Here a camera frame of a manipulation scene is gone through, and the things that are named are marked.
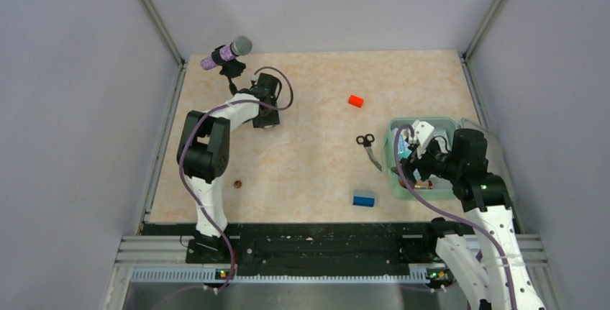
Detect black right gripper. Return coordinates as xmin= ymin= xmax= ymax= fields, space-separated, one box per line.
xmin=392 ymin=136 xmax=462 ymax=186

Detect green plastic medicine box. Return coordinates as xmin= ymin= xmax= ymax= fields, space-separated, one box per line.
xmin=384 ymin=117 xmax=463 ymax=201

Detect blue cotton ball bag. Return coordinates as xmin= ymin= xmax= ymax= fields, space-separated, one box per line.
xmin=395 ymin=129 xmax=414 ymax=158

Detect translucent box lid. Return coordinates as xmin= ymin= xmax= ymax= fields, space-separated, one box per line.
xmin=459 ymin=118 xmax=517 ymax=201

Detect black handled scissors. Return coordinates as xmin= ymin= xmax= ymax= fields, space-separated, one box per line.
xmin=356 ymin=134 xmax=383 ymax=173

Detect brown medicine bottle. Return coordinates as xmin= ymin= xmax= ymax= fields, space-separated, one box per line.
xmin=399 ymin=181 xmax=434 ymax=190

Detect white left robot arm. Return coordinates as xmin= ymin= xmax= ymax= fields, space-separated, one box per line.
xmin=177 ymin=72 xmax=282 ymax=262

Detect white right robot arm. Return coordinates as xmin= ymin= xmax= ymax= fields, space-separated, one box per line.
xmin=392 ymin=121 xmax=546 ymax=309

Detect black microphone stand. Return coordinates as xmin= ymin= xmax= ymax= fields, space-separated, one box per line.
xmin=211 ymin=45 xmax=246 ymax=94

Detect purple grey microphone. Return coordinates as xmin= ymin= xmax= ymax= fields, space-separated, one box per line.
xmin=200 ymin=36 xmax=252 ymax=70

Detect blue grey small box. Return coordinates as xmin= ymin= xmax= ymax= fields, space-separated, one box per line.
xmin=352 ymin=190 xmax=377 ymax=207

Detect orange block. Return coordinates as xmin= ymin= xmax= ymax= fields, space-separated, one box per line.
xmin=347 ymin=95 xmax=364 ymax=108

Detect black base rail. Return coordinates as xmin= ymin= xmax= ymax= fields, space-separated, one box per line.
xmin=184 ymin=222 xmax=485 ymax=279

